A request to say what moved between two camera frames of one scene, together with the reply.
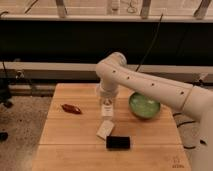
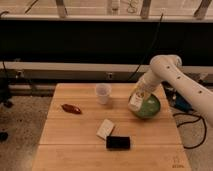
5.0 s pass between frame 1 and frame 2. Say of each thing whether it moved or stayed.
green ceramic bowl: stayed
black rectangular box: stayed
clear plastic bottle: moved
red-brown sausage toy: stayed
